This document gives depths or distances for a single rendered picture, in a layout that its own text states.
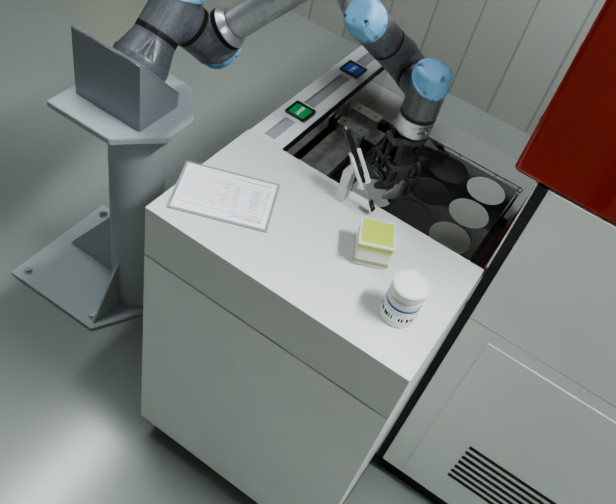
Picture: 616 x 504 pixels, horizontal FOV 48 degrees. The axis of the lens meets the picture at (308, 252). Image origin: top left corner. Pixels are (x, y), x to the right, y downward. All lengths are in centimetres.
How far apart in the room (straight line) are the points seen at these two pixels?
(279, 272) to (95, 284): 125
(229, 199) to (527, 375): 77
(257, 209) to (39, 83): 204
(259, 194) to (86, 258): 121
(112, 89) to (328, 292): 80
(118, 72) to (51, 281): 99
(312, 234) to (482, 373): 56
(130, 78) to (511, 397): 118
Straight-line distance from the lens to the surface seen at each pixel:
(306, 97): 180
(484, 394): 177
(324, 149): 178
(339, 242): 144
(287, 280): 135
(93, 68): 185
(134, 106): 180
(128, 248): 223
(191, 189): 148
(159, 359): 183
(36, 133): 311
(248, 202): 147
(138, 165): 197
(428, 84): 137
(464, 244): 164
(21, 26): 373
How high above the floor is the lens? 201
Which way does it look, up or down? 48 degrees down
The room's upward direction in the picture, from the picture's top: 16 degrees clockwise
